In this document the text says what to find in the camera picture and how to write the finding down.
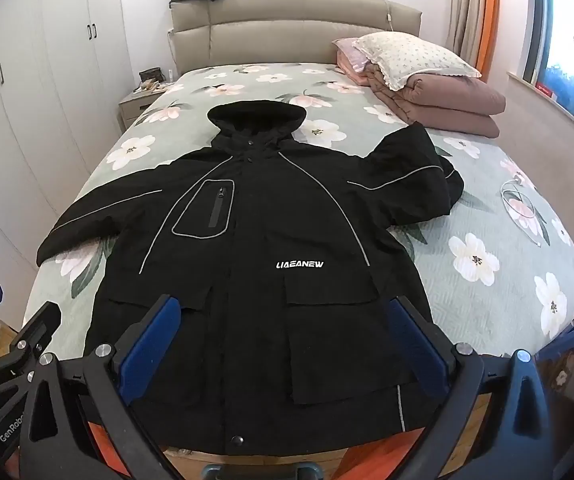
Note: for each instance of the pink pillow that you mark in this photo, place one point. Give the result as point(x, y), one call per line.
point(349, 52)

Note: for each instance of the beige curtain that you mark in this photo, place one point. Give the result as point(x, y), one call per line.
point(467, 5)

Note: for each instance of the white floral pillow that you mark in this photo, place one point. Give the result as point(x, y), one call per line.
point(417, 57)

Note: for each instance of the orange curtain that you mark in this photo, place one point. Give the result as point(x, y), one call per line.
point(491, 10)

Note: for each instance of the beige padded headboard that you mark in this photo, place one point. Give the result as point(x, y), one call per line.
point(292, 35)

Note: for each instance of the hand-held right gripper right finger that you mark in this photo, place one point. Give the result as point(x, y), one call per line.
point(417, 342)

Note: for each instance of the white wardrobe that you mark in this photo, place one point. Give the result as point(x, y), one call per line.
point(42, 110)

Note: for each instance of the white windowsill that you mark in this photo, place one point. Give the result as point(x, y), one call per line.
point(542, 110)

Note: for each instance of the black hooded jacket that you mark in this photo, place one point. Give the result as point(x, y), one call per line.
point(267, 220)

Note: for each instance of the small red box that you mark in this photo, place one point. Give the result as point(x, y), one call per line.
point(546, 91)

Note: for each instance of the bed with floral sheet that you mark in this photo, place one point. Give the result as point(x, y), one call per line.
point(467, 300)

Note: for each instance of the small dark box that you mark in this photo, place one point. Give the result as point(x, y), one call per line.
point(151, 77)

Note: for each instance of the folded mauve quilt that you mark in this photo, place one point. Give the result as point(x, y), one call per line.
point(457, 105)

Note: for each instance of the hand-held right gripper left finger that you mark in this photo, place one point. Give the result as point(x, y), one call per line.
point(149, 347)

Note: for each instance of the beige nightstand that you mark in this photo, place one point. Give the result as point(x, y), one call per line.
point(134, 107)

